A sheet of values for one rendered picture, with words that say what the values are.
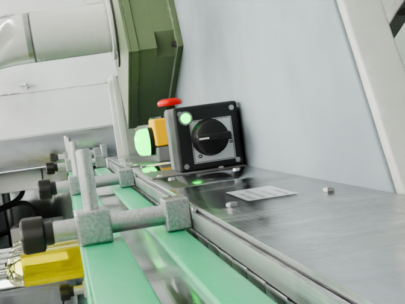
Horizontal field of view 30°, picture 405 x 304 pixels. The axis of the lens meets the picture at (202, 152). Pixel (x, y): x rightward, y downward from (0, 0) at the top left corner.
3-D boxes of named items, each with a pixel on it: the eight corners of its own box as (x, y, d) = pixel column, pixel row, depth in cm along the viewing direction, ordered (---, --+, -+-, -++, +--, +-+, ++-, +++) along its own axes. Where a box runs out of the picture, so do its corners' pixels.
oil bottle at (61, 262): (129, 263, 137) (9, 283, 133) (125, 233, 137) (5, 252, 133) (132, 269, 132) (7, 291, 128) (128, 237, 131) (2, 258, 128)
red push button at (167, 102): (158, 120, 125) (155, 100, 124) (181, 117, 125) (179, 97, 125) (161, 120, 121) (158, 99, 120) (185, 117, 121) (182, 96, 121)
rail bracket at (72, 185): (135, 184, 107) (40, 198, 105) (128, 133, 107) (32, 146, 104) (138, 186, 103) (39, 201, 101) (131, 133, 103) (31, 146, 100)
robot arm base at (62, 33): (107, 14, 156) (32, 25, 154) (103, -31, 146) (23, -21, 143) (120, 72, 148) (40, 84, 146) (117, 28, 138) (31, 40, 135)
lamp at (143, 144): (153, 154, 125) (135, 157, 124) (149, 127, 125) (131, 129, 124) (156, 155, 120) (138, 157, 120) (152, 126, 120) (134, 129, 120)
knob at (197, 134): (229, 152, 92) (235, 153, 89) (193, 157, 91) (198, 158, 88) (224, 116, 92) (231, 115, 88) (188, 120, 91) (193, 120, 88)
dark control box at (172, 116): (233, 161, 100) (171, 171, 99) (225, 102, 100) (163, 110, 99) (249, 164, 92) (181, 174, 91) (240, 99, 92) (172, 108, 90)
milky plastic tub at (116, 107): (154, 164, 186) (119, 169, 185) (141, 74, 185) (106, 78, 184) (164, 167, 169) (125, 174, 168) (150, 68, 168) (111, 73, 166)
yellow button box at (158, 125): (196, 155, 127) (153, 161, 126) (190, 111, 127) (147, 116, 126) (204, 156, 121) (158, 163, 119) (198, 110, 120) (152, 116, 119)
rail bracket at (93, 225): (190, 224, 62) (25, 250, 60) (178, 134, 62) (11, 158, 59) (199, 230, 58) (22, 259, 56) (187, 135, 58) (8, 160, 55)
